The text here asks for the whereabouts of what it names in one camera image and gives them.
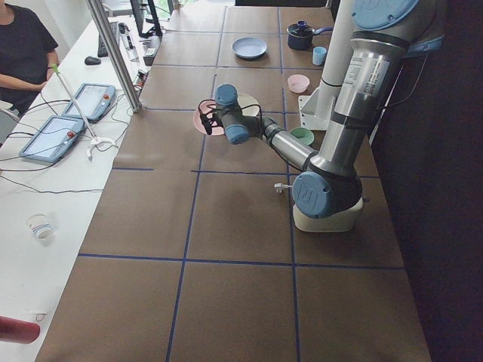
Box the black computer mouse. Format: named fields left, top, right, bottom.
left=84, top=56, right=102, bottom=66

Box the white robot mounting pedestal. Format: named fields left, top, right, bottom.
left=299, top=0, right=355, bottom=130

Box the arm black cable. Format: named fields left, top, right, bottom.
left=211, top=101, right=314, bottom=167

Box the light blue cup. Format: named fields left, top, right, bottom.
left=312, top=46, right=328, bottom=66

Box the lower blue teach pendant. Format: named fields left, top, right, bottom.
left=19, top=116, right=85, bottom=164

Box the blue teach pendant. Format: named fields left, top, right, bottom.
left=74, top=83, right=116, bottom=124
left=19, top=116, right=85, bottom=164

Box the white grabber stick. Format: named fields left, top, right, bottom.
left=51, top=64, right=116, bottom=161

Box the red cylinder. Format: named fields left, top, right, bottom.
left=0, top=316, right=40, bottom=344

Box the pink bowl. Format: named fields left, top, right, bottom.
left=287, top=74, right=310, bottom=94

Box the upper blue teach pendant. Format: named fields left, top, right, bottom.
left=74, top=83, right=116, bottom=124

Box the cream plate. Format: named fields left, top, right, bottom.
left=238, top=93, right=260, bottom=116

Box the green bowl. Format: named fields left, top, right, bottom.
left=289, top=127, right=315, bottom=146

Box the aluminium frame post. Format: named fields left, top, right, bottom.
left=86, top=0, right=142, bottom=114

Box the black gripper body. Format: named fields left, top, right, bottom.
left=198, top=99, right=226, bottom=137

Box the dark blue saucepan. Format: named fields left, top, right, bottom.
left=287, top=20, right=334, bottom=51

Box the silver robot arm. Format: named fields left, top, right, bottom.
left=199, top=1, right=447, bottom=221

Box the blue plate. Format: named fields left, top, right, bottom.
left=232, top=37, right=267, bottom=60

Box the pink plate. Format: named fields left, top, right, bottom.
left=192, top=99, right=227, bottom=137

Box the black keyboard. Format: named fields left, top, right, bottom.
left=97, top=21, right=120, bottom=58

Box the person in black shirt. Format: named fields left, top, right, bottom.
left=1, top=2, right=60, bottom=115

